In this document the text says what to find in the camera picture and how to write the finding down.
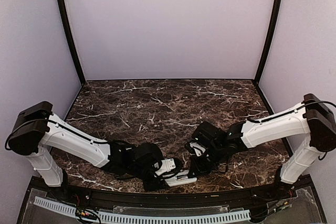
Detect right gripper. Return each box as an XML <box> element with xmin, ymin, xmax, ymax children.
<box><xmin>187</xmin><ymin>143</ymin><xmax>225</xmax><ymax>178</ymax></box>

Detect AA battery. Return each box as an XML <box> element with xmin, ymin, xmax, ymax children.
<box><xmin>176</xmin><ymin>175</ymin><xmax>188</xmax><ymax>181</ymax></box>

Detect white remote control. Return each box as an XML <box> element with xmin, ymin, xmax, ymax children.
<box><xmin>164</xmin><ymin>170</ymin><xmax>197</xmax><ymax>187</ymax></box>

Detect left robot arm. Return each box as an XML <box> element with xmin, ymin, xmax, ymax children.
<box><xmin>5</xmin><ymin>101</ymin><xmax>186</xmax><ymax>201</ymax></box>

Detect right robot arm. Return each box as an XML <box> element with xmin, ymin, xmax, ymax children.
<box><xmin>185</xmin><ymin>93</ymin><xmax>335</xmax><ymax>200</ymax></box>

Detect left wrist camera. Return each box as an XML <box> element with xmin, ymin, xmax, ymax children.
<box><xmin>153</xmin><ymin>158</ymin><xmax>183</xmax><ymax>179</ymax></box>

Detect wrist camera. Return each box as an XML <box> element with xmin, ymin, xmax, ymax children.
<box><xmin>185</xmin><ymin>142</ymin><xmax>206</xmax><ymax>157</ymax></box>
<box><xmin>153</xmin><ymin>158</ymin><xmax>183</xmax><ymax>179</ymax></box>

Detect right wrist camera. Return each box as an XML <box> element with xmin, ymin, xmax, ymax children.
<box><xmin>185</xmin><ymin>142</ymin><xmax>206</xmax><ymax>157</ymax></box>

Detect black front rail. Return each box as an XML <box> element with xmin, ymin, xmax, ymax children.
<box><xmin>24</xmin><ymin>175</ymin><xmax>319</xmax><ymax>209</ymax></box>

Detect white slotted cable duct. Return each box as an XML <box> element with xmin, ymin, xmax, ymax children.
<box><xmin>33</xmin><ymin>196</ymin><xmax>250</xmax><ymax>223</ymax></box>

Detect right black frame post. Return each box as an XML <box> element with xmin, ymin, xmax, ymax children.
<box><xmin>254</xmin><ymin>0</ymin><xmax>281</xmax><ymax>86</ymax></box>

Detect black frame post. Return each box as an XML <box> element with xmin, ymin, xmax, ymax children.
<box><xmin>254</xmin><ymin>0</ymin><xmax>281</xmax><ymax>86</ymax></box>
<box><xmin>57</xmin><ymin>0</ymin><xmax>86</xmax><ymax>86</ymax></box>

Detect left black frame post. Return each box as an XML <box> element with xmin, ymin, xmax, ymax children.
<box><xmin>57</xmin><ymin>0</ymin><xmax>86</xmax><ymax>86</ymax></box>

